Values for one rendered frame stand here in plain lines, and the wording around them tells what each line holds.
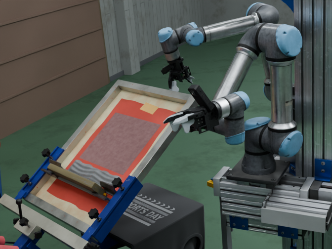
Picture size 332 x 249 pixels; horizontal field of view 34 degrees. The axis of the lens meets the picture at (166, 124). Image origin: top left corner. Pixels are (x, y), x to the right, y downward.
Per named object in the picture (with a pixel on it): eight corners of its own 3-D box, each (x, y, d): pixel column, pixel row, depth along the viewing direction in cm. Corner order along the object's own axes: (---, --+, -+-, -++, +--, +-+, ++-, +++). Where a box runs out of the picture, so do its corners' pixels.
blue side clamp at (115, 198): (136, 183, 238) (127, 173, 234) (143, 186, 235) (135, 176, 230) (94, 239, 228) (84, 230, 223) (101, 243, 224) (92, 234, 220)
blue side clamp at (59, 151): (64, 154, 277) (57, 145, 273) (70, 156, 274) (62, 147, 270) (26, 201, 267) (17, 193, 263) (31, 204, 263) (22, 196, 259)
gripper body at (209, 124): (198, 134, 189) (223, 124, 196) (194, 110, 187) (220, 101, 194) (184, 132, 195) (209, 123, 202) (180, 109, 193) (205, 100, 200)
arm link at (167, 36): (175, 28, 261) (158, 35, 260) (181, 49, 267) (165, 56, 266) (170, 24, 268) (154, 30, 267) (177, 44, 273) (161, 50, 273)
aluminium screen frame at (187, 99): (121, 84, 293) (117, 79, 290) (201, 101, 252) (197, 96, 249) (25, 201, 265) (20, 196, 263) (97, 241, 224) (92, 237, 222)
